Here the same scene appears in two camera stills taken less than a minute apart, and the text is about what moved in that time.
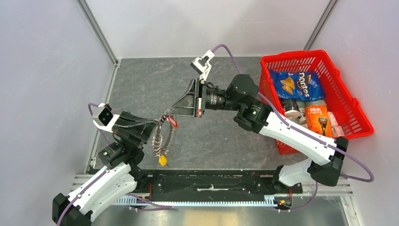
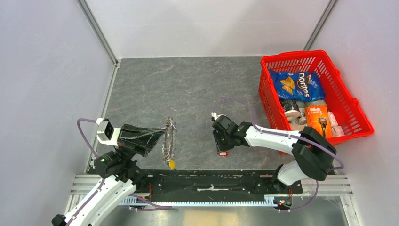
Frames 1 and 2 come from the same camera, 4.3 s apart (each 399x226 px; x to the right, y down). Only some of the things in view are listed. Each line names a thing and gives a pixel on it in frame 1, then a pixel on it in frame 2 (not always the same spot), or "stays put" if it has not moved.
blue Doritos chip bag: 304,86 stays put
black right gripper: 192,103 -> 220,146
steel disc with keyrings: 156,141 -> 169,141
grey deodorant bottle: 295,110 stays put
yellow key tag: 163,160 -> 172,164
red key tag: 172,121 -> 223,154
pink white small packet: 337,130 stays put
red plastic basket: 354,123 stays put
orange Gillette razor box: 318,120 stays put
